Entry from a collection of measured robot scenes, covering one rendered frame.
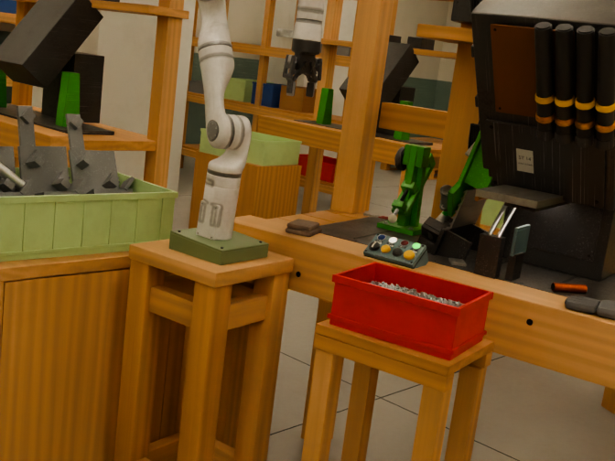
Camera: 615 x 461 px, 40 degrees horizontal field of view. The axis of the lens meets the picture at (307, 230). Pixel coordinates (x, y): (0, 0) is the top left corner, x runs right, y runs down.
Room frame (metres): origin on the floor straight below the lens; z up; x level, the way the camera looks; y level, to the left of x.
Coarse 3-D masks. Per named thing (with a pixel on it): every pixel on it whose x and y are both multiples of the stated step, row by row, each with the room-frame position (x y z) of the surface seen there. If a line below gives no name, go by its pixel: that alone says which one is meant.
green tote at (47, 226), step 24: (144, 192) 2.41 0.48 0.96; (168, 192) 2.47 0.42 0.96; (0, 216) 2.10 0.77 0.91; (24, 216) 2.14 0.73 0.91; (48, 216) 2.20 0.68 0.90; (72, 216) 2.25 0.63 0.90; (96, 216) 2.30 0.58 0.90; (120, 216) 2.36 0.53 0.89; (144, 216) 2.41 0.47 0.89; (168, 216) 2.48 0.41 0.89; (0, 240) 2.10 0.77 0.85; (24, 240) 2.15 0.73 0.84; (48, 240) 2.20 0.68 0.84; (72, 240) 2.25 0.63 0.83; (96, 240) 2.30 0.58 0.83; (120, 240) 2.36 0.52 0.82; (144, 240) 2.42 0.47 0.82
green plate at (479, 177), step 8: (480, 144) 2.32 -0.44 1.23; (472, 152) 2.32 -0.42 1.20; (480, 152) 2.32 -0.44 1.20; (472, 160) 2.33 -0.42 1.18; (480, 160) 2.32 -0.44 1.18; (464, 168) 2.33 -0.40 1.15; (472, 168) 2.33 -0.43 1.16; (480, 168) 2.32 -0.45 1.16; (464, 176) 2.33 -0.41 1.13; (472, 176) 2.33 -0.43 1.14; (480, 176) 2.31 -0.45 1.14; (488, 176) 2.30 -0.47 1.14; (464, 184) 2.35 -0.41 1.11; (472, 184) 2.32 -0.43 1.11; (480, 184) 2.31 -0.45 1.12; (488, 184) 2.30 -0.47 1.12
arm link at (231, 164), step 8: (232, 120) 2.22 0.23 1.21; (240, 120) 2.24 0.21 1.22; (248, 120) 2.26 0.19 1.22; (240, 128) 2.22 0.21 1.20; (248, 128) 2.24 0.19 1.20; (240, 136) 2.22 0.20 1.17; (248, 136) 2.24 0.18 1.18; (232, 144) 2.22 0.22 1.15; (240, 144) 2.23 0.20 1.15; (248, 144) 2.24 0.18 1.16; (224, 152) 2.30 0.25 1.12; (232, 152) 2.27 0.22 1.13; (240, 152) 2.25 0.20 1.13; (216, 160) 2.25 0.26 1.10; (224, 160) 2.24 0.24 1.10; (232, 160) 2.24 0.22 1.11; (240, 160) 2.24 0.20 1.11; (208, 168) 2.24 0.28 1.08; (216, 168) 2.22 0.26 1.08; (224, 168) 2.21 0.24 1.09; (232, 168) 2.22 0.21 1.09; (240, 168) 2.24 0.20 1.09; (224, 176) 2.21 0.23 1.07; (232, 176) 2.22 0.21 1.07; (240, 176) 2.25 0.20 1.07
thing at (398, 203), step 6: (432, 156) 2.71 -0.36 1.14; (432, 162) 2.72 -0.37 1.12; (426, 168) 2.72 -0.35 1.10; (432, 168) 2.72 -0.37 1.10; (426, 174) 2.70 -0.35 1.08; (402, 186) 2.65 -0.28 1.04; (408, 186) 2.64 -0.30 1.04; (414, 186) 2.64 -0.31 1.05; (402, 192) 2.67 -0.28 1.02; (414, 192) 2.65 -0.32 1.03; (402, 198) 2.63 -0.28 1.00; (414, 198) 2.64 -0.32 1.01; (396, 204) 2.61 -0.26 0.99; (402, 204) 2.60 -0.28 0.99; (408, 204) 2.63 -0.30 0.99; (402, 210) 2.61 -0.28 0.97; (408, 210) 2.62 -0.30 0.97
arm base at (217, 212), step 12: (216, 180) 2.22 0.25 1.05; (228, 180) 2.22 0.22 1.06; (240, 180) 2.25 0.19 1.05; (204, 192) 2.25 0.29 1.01; (216, 192) 2.22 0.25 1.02; (228, 192) 2.22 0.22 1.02; (204, 204) 2.23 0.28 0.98; (216, 204) 2.22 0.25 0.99; (228, 204) 2.23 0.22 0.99; (204, 216) 2.23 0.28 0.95; (216, 216) 2.21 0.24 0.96; (228, 216) 2.23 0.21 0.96; (204, 228) 2.23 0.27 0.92; (216, 228) 2.21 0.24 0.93; (228, 228) 2.24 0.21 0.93
